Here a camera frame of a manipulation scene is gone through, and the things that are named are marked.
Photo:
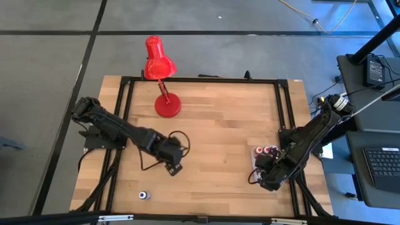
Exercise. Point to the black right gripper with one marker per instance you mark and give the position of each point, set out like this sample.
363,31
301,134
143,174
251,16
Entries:
273,175

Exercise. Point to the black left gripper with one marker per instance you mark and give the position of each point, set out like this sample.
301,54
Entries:
168,153

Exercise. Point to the large pink food coloring bottle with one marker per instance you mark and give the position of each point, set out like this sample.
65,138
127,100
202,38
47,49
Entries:
266,150

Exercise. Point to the small dark food coloring bottle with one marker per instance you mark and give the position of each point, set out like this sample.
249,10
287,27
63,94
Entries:
143,195

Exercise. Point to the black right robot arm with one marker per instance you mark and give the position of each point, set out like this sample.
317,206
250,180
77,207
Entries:
309,134

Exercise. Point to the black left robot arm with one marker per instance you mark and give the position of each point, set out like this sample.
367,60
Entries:
109,125

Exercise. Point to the translucent white plastic container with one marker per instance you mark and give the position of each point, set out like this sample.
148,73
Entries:
253,159

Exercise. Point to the white paper sheet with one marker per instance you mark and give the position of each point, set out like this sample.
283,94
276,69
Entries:
327,151

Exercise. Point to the grey desk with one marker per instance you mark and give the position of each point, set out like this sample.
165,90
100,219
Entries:
356,175
375,112

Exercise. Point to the black keyboard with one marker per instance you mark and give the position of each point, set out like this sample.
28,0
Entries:
384,165

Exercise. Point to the black power adapter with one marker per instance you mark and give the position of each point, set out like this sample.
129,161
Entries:
374,72

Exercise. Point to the black pole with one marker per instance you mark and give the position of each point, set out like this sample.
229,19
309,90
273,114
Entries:
378,39

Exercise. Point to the silver frame bracket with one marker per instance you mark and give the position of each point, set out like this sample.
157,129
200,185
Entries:
289,221
115,218

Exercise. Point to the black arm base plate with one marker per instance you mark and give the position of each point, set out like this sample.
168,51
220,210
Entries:
93,142

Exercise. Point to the black aluminium table frame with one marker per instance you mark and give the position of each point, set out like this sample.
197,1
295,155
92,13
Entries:
203,80

